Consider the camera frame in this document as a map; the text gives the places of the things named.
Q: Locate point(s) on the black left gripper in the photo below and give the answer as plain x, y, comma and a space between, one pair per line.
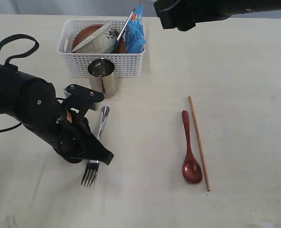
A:
60, 124

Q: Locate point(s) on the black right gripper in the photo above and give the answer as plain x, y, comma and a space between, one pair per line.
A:
185, 14

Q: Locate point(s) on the steel fork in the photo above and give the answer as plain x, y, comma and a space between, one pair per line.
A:
92, 166

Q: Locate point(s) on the steel knife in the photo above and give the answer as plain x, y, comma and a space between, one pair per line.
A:
124, 27

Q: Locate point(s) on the shiny steel cup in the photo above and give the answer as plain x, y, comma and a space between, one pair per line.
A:
102, 77

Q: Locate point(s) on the cream ceramic bowl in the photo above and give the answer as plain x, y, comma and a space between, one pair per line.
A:
101, 41

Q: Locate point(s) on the dark red wooden spoon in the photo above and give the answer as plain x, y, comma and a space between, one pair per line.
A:
191, 169

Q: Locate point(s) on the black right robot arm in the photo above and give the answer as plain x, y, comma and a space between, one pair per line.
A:
234, 7

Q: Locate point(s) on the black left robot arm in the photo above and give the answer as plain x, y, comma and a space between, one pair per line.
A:
10, 83

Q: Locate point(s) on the blue chips bag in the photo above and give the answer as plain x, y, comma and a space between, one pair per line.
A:
134, 36

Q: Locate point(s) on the brown wooden plate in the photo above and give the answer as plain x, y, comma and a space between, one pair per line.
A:
118, 49

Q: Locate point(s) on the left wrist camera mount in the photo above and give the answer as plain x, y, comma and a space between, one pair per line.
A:
81, 98

